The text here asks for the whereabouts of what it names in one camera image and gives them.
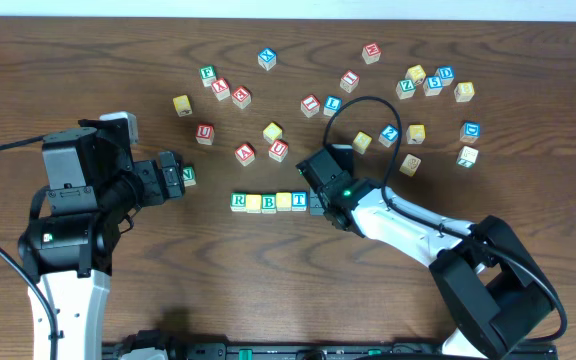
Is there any blue T block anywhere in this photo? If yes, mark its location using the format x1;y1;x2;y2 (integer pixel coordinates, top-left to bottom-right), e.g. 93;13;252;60
291;191;308;212

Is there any green B block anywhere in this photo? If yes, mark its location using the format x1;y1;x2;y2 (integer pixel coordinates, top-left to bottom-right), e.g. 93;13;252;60
261;194;277;214

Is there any green R block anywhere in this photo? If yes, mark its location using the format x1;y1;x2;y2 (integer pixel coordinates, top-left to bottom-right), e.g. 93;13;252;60
230;192;246;212

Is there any yellow O block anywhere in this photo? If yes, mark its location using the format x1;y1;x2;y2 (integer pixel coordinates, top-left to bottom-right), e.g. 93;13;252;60
245;194;262;213

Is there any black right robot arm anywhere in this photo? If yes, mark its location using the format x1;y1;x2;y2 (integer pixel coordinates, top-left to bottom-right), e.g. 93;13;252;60
296;145;560;359

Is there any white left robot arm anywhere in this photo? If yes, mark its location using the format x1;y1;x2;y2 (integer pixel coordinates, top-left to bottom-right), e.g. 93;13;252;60
18;121;185;359

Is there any green N block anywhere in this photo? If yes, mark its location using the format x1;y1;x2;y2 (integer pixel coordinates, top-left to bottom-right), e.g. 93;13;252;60
183;166;197;187

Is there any red U block left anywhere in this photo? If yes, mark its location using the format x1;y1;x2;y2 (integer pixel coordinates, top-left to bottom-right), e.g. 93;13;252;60
195;124;215;145

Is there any red u block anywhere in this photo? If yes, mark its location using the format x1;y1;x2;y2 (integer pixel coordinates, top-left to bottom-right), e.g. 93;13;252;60
195;124;215;145
269;139;288;162

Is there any red U block centre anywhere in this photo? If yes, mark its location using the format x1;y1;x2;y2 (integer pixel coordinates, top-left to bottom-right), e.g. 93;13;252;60
269;139;288;162

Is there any red A block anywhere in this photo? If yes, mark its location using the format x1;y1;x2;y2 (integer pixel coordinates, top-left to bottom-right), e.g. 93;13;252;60
235;143;255;166

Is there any yellow S block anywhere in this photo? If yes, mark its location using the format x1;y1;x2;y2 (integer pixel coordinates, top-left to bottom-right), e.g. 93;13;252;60
352;131;372;155

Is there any blue 2 block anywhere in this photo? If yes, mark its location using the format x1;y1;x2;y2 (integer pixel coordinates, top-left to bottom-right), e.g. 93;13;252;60
378;124;400;148

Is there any red I block beside L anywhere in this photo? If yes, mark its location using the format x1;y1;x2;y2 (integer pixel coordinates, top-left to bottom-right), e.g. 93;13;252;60
300;94;321;118

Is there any yellow snail picture block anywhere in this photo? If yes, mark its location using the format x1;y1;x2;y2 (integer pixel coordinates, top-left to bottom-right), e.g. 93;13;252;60
399;154;422;177

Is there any blue L block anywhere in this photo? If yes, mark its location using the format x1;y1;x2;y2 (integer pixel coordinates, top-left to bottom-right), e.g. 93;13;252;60
323;96;342;117

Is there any red X block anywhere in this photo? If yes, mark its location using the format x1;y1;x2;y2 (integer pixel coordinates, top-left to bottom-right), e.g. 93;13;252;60
211;78;231;101

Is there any red E block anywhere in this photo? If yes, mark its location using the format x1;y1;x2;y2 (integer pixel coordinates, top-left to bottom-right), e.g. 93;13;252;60
232;86;252;109

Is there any green F block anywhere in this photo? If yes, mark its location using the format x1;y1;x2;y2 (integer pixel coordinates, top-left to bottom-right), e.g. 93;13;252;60
199;65;217;87

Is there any yellow K block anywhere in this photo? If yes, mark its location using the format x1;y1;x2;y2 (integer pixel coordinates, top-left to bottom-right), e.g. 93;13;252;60
406;124;426;145

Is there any red I block upper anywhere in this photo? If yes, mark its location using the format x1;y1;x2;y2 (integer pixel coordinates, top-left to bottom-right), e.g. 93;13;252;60
340;70;360;93

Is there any green Z block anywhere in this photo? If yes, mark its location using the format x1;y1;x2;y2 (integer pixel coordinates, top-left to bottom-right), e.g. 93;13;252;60
396;79;416;100

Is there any green 7 block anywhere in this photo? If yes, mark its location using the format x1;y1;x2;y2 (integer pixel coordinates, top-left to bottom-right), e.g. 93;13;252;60
456;146;479;168

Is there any blue X block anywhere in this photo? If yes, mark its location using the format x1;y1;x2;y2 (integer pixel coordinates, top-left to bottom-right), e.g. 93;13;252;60
258;48;277;71

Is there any red block far top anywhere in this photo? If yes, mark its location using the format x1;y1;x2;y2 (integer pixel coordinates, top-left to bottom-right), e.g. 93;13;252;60
362;42;382;65

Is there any yellow ball picture block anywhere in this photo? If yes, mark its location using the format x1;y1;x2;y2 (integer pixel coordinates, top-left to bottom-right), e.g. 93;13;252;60
405;65;426;86

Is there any blue 5 block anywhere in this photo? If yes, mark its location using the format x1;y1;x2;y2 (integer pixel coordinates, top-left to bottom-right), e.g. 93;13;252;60
423;76;443;96

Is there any blue D block right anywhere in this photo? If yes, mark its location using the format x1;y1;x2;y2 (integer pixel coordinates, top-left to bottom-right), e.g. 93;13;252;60
460;121;481;144

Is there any blue d block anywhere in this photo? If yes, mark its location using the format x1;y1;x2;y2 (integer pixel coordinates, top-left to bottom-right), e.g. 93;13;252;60
460;121;481;144
435;66;455;87

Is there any blue D block upper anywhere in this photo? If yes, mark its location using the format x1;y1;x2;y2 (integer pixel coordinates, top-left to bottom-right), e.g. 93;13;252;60
435;66;455;87

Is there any yellow 8 block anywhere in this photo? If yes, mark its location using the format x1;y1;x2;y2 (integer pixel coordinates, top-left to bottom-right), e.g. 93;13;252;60
454;82;475;103

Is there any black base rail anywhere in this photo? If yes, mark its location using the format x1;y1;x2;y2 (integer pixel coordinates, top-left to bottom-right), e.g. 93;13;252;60
101;341;559;360

